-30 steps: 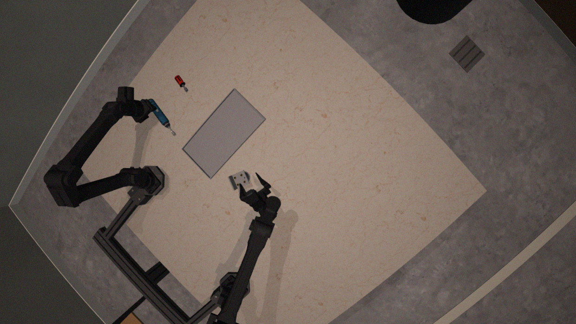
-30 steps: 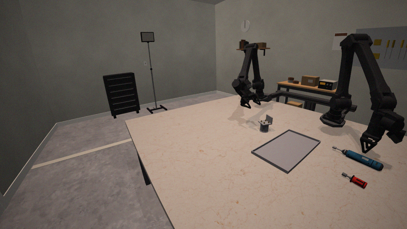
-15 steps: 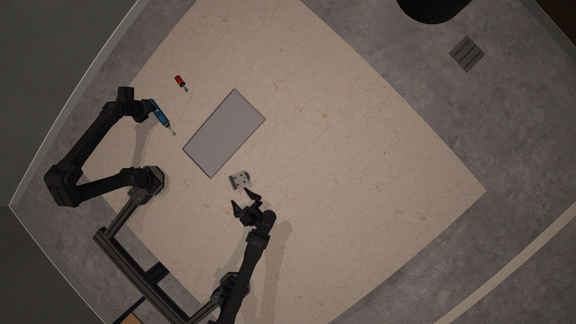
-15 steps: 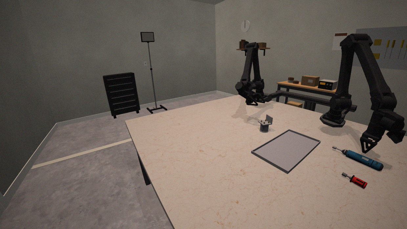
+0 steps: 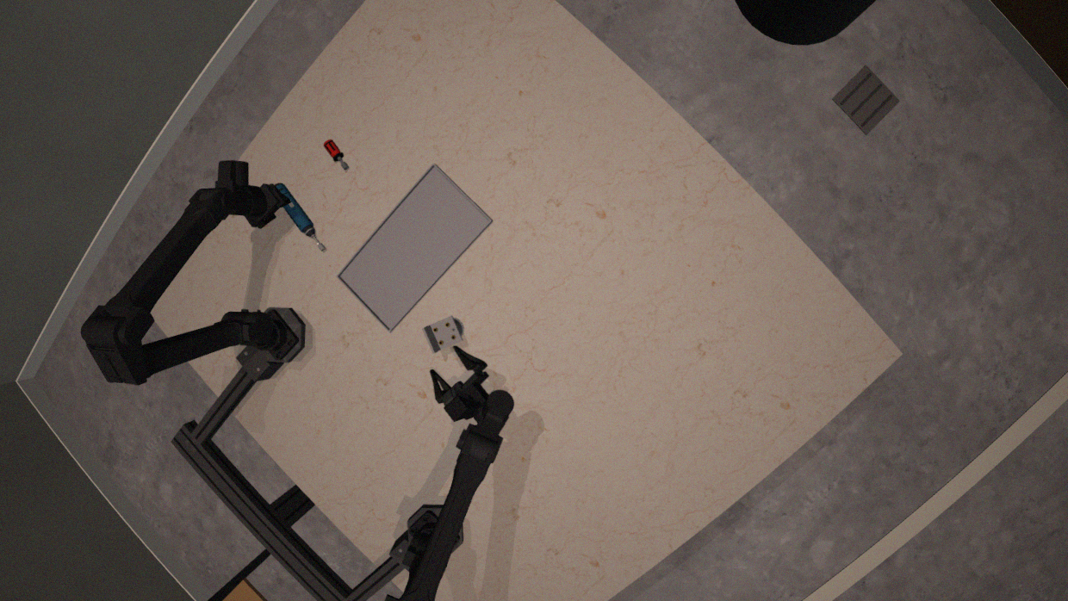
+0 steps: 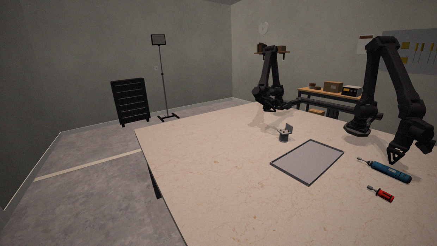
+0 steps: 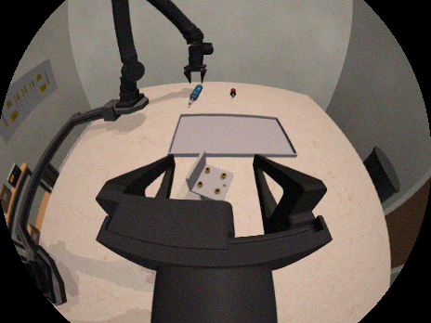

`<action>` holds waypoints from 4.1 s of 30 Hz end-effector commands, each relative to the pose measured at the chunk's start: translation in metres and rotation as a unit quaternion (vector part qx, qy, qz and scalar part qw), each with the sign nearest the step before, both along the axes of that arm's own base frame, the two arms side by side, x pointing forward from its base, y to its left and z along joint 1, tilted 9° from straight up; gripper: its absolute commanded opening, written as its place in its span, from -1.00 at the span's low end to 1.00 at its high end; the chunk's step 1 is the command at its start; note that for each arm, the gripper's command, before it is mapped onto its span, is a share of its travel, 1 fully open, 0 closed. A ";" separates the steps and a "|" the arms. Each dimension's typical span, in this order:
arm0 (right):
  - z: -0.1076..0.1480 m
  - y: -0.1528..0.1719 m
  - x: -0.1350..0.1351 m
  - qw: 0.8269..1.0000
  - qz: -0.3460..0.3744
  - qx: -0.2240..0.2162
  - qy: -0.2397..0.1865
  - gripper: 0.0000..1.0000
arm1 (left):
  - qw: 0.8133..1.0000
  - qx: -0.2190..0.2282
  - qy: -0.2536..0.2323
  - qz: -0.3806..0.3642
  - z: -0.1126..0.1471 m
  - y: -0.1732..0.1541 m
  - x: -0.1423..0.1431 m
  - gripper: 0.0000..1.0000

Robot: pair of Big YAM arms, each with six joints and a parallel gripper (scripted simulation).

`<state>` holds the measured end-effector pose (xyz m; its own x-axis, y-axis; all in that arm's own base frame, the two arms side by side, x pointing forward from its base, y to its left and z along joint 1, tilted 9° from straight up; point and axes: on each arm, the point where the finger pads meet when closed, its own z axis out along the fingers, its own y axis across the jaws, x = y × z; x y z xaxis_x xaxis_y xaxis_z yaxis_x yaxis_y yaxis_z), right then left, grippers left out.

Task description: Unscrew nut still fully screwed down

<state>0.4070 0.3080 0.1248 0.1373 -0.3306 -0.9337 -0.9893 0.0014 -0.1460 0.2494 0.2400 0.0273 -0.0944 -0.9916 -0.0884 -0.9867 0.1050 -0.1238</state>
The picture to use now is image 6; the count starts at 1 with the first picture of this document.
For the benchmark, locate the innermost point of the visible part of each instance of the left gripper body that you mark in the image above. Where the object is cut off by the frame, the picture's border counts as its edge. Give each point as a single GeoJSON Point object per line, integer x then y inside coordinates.
{"type": "Point", "coordinates": [395, 143]}

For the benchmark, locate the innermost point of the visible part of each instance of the red-handled nut driver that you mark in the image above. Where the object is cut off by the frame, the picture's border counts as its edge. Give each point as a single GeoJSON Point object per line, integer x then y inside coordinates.
{"type": "Point", "coordinates": [382, 194]}

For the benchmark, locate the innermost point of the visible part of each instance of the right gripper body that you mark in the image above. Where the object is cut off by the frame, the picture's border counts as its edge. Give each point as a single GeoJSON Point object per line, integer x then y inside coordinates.
{"type": "Point", "coordinates": [272, 101]}

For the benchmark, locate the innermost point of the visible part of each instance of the grey l-shaped metal bracket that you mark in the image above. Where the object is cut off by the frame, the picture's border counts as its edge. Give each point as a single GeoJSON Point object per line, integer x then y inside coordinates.
{"type": "Point", "coordinates": [288, 127]}

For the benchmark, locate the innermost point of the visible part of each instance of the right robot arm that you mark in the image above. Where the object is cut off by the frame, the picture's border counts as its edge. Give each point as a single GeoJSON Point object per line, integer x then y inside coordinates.
{"type": "Point", "coordinates": [263, 93]}

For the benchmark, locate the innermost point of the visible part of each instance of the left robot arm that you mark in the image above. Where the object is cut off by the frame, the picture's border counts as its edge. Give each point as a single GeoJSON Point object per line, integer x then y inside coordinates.
{"type": "Point", "coordinates": [411, 107]}

